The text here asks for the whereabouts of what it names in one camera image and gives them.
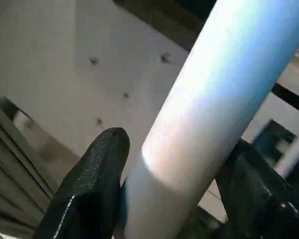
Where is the white plastic table leg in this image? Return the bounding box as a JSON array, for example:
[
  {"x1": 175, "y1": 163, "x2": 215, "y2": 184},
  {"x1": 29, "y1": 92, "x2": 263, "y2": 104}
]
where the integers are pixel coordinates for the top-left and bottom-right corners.
[
  {"x1": 124, "y1": 0, "x2": 299, "y2": 239},
  {"x1": 276, "y1": 133, "x2": 299, "y2": 179}
]

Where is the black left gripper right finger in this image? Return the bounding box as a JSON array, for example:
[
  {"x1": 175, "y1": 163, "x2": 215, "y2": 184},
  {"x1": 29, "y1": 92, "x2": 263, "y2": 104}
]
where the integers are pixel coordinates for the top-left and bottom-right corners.
[{"x1": 215, "y1": 138, "x2": 299, "y2": 239}]

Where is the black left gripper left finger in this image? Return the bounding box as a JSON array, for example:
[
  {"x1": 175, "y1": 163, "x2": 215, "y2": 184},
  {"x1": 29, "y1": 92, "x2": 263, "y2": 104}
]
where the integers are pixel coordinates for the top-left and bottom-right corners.
[{"x1": 32, "y1": 126, "x2": 131, "y2": 239}]

